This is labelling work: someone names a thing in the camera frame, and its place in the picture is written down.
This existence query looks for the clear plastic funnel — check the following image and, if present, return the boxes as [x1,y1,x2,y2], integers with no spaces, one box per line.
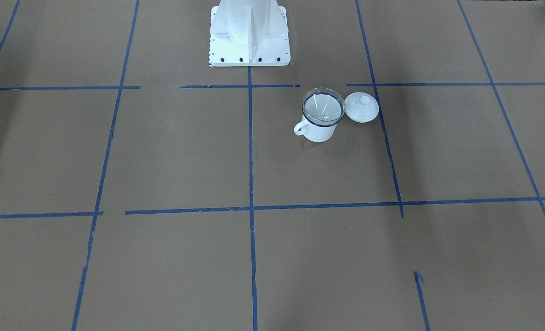
[302,87,345,126]

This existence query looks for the white mug lid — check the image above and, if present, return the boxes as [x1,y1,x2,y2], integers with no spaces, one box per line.
[344,92,380,123]

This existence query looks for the white enamel mug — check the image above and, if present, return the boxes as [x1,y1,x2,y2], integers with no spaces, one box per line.
[293,109,344,143]

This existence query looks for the white pedestal column base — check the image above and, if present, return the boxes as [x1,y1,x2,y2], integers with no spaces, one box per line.
[208,0,291,67]

